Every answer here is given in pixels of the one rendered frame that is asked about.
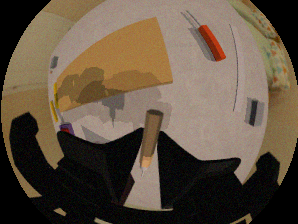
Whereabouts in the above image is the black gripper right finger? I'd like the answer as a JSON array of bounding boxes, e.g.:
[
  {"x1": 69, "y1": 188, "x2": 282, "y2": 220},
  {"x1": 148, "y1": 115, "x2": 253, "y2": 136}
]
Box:
[{"x1": 157, "y1": 131, "x2": 241, "y2": 209}]

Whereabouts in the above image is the purple shallow tray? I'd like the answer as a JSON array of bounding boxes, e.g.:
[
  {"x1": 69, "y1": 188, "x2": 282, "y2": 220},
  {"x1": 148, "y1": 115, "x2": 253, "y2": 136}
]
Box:
[{"x1": 59, "y1": 124, "x2": 74, "y2": 136}]

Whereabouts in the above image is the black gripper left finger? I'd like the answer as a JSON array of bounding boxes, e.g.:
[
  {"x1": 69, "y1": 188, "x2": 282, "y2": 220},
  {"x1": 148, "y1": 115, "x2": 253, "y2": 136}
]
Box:
[{"x1": 57, "y1": 127, "x2": 144, "y2": 204}]

